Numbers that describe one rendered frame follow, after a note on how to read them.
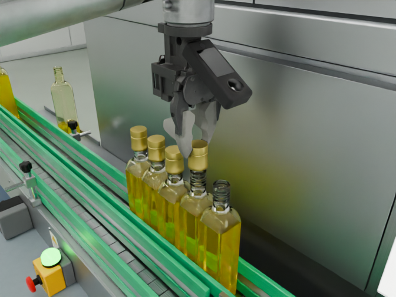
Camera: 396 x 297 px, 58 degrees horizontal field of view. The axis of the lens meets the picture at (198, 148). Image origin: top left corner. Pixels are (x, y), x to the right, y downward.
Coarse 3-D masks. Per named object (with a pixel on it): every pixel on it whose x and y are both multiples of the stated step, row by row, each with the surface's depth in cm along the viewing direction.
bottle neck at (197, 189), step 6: (192, 174) 61; (198, 174) 61; (204, 174) 62; (192, 180) 62; (198, 180) 61; (204, 180) 62; (192, 186) 62; (198, 186) 62; (204, 186) 63; (192, 192) 63; (198, 192) 63; (204, 192) 63
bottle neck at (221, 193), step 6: (216, 180) 59; (222, 180) 59; (216, 186) 58; (222, 186) 60; (228, 186) 58; (216, 192) 58; (222, 192) 57; (228, 192) 58; (216, 198) 58; (222, 198) 58; (228, 198) 59; (216, 204) 59; (222, 204) 58; (228, 204) 59; (216, 210) 59; (222, 210) 59
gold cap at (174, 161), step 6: (168, 150) 64; (174, 150) 64; (168, 156) 64; (174, 156) 63; (180, 156) 64; (168, 162) 64; (174, 162) 64; (180, 162) 64; (168, 168) 65; (174, 168) 64; (180, 168) 65
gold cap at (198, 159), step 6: (192, 144) 59; (198, 144) 59; (204, 144) 59; (198, 150) 58; (204, 150) 59; (192, 156) 59; (198, 156) 59; (204, 156) 59; (192, 162) 60; (198, 162) 59; (204, 162) 60; (192, 168) 60; (198, 168) 60; (204, 168) 60
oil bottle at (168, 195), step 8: (160, 184) 68; (168, 184) 67; (184, 184) 67; (160, 192) 68; (168, 192) 66; (176, 192) 66; (184, 192) 67; (160, 200) 69; (168, 200) 67; (176, 200) 66; (160, 208) 70; (168, 208) 68; (176, 208) 67; (160, 216) 71; (168, 216) 69; (176, 216) 67; (160, 224) 72; (168, 224) 70; (176, 224) 68; (160, 232) 73; (168, 232) 71; (176, 232) 69; (168, 240) 72; (176, 240) 70
